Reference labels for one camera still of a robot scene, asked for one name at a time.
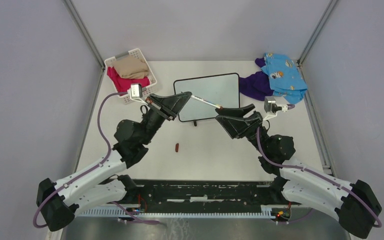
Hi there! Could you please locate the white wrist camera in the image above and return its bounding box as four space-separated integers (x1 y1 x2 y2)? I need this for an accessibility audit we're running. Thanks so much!
263 96 295 121
128 83 143 101

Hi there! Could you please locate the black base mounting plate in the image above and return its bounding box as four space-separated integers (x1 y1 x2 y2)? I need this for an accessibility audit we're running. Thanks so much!
118 179 289 214

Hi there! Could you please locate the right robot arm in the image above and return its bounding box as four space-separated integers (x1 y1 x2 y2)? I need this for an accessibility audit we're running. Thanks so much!
215 104 383 239

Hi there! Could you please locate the white slotted cable duct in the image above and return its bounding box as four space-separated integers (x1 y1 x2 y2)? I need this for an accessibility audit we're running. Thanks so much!
78 206 276 220

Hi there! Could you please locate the purple cloth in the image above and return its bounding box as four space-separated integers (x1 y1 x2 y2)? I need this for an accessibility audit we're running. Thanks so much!
238 70 274 101

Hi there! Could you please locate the beige folded cloth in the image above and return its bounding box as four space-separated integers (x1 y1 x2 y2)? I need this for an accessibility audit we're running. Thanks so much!
112 55 150 79

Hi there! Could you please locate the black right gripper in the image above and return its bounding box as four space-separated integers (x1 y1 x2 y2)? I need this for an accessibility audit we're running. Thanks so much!
215 104 269 156

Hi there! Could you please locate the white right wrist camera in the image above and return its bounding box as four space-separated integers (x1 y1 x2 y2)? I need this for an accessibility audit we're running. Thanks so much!
263 96 295 121

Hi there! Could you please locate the black framed whiteboard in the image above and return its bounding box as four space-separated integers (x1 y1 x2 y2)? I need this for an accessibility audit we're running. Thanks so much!
173 72 240 123

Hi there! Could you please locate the blue patterned cloth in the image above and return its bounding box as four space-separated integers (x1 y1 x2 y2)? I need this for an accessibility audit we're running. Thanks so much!
261 52 308 105

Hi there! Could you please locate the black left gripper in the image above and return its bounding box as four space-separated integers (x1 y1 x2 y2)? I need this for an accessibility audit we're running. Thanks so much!
139 91 192 145

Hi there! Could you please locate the magenta cloth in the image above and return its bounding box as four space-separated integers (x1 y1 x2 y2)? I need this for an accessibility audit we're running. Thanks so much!
107 67 150 92

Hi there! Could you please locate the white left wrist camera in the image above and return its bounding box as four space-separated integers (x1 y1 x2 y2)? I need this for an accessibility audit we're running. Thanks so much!
128 83 143 101

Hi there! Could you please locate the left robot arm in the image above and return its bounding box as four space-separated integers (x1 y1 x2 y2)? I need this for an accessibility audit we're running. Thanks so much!
32 91 193 232

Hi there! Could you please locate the red whiteboard marker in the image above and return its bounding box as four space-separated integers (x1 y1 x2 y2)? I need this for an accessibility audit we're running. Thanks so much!
191 95 223 109

